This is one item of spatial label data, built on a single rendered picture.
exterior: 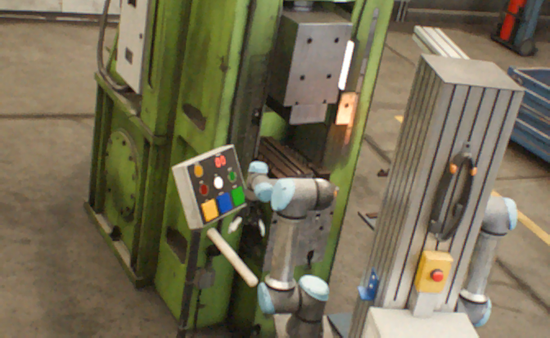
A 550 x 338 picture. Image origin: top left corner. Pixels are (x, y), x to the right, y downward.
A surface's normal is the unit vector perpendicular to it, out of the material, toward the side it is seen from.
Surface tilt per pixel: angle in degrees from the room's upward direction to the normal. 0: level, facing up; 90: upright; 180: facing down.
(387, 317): 0
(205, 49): 89
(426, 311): 90
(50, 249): 0
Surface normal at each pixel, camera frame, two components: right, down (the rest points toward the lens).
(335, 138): 0.49, 0.45
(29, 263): 0.17, -0.89
